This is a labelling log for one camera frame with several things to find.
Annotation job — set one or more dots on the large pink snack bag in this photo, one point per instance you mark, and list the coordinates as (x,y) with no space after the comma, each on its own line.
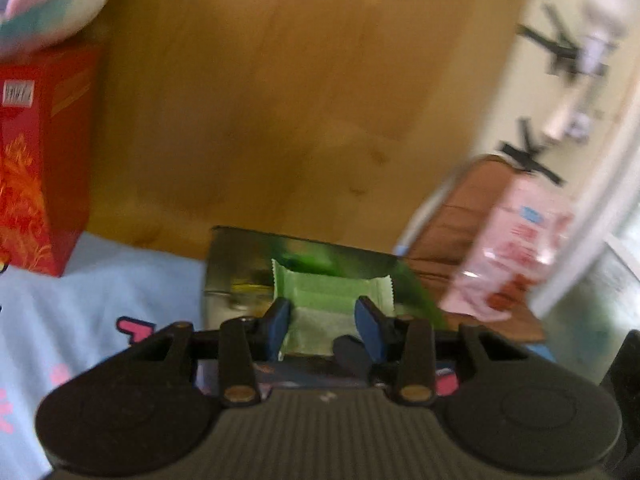
(510,242)

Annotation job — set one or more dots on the pink and blue plush toy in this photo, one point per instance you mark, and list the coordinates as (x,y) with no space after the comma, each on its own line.
(50,0)

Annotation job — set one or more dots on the green snack packet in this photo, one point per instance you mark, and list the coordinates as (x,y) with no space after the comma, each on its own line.
(330,295)

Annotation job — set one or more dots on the brown wooden chair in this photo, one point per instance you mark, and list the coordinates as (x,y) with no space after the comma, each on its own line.
(450,220)

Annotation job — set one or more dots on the black tape strip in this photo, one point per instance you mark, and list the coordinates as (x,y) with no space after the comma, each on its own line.
(537,165)
(527,135)
(550,42)

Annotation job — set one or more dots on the cartoon pig printed blanket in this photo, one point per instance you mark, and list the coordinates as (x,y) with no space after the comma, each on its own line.
(100,290)

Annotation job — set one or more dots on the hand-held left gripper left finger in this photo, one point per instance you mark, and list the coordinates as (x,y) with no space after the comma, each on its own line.
(277,329)

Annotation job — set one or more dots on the dark printed cardboard box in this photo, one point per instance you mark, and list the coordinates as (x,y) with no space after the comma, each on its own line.
(235,262)

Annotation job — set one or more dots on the wood pattern board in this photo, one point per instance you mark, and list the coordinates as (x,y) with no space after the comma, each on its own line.
(300,85)

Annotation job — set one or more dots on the white power strip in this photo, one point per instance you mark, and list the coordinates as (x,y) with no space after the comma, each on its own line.
(607,5)

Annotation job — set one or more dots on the red gift bag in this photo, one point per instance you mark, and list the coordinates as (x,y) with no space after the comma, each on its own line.
(40,160)

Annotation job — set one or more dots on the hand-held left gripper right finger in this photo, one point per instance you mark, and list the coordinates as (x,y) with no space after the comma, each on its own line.
(370,327)

